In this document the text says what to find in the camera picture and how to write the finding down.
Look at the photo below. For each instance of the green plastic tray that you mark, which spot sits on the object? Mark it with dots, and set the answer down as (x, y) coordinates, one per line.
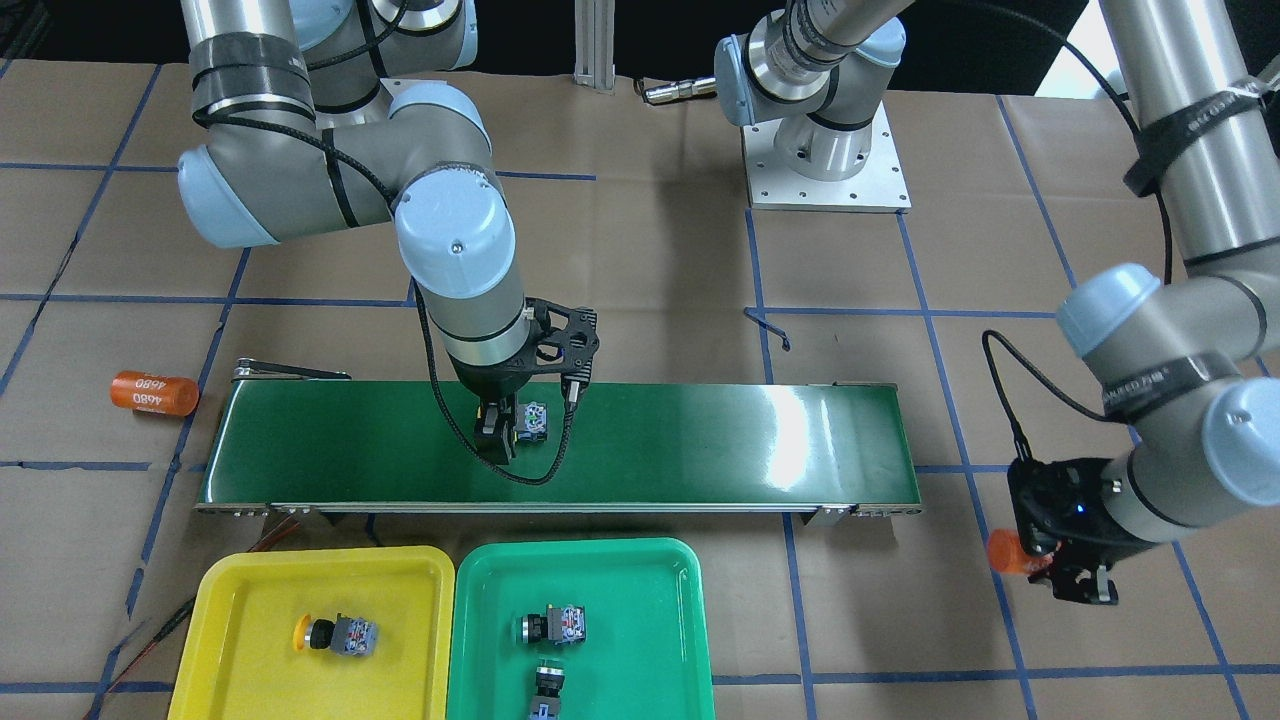
(647, 653)

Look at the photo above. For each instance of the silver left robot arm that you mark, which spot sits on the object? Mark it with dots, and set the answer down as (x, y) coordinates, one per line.
(1016, 200)

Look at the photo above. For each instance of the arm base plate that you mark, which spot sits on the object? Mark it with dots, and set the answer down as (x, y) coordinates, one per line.
(794, 164)

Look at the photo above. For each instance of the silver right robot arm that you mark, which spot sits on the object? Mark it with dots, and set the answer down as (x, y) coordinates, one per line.
(319, 119)

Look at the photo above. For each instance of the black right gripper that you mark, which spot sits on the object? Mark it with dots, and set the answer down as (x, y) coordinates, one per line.
(487, 383)

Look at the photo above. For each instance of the aluminium frame post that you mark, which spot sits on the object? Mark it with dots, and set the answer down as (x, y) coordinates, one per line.
(593, 38)

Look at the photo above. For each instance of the green conveyor belt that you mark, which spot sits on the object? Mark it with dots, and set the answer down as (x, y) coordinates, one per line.
(829, 452)

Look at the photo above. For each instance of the yellow push button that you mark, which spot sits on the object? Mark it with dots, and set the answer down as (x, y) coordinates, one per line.
(343, 635)
(531, 422)

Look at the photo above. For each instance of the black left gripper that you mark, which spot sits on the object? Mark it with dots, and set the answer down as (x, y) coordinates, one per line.
(1101, 528)

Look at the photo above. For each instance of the green push button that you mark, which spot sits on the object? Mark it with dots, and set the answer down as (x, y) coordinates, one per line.
(546, 701)
(555, 625)

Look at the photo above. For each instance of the orange 4680 cylinder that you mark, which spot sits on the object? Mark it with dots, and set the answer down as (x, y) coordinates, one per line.
(1006, 556)
(156, 394)

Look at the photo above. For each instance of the yellow plastic tray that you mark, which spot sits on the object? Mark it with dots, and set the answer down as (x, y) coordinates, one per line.
(239, 662)

